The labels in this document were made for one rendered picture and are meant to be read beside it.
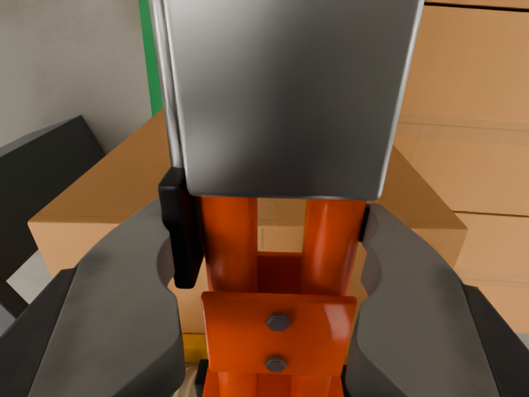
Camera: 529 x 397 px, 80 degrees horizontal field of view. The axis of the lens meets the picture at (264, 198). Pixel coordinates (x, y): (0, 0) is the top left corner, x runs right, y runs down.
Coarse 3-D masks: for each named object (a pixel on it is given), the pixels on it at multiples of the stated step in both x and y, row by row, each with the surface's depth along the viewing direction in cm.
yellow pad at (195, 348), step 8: (184, 336) 35; (192, 336) 35; (200, 336) 35; (184, 344) 35; (192, 344) 35; (200, 344) 35; (184, 352) 35; (192, 352) 35; (200, 352) 34; (192, 360) 35
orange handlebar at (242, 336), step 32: (224, 224) 11; (256, 224) 12; (320, 224) 11; (352, 224) 11; (224, 256) 12; (256, 256) 13; (288, 256) 15; (320, 256) 12; (352, 256) 12; (224, 288) 13; (256, 288) 14; (288, 288) 16; (320, 288) 13; (224, 320) 13; (256, 320) 13; (288, 320) 13; (320, 320) 13; (352, 320) 13; (224, 352) 14; (256, 352) 14; (288, 352) 14; (320, 352) 14; (224, 384) 16; (256, 384) 17; (320, 384) 16
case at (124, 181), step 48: (144, 144) 46; (96, 192) 34; (144, 192) 34; (384, 192) 34; (432, 192) 34; (48, 240) 30; (96, 240) 30; (288, 240) 29; (432, 240) 29; (192, 288) 33
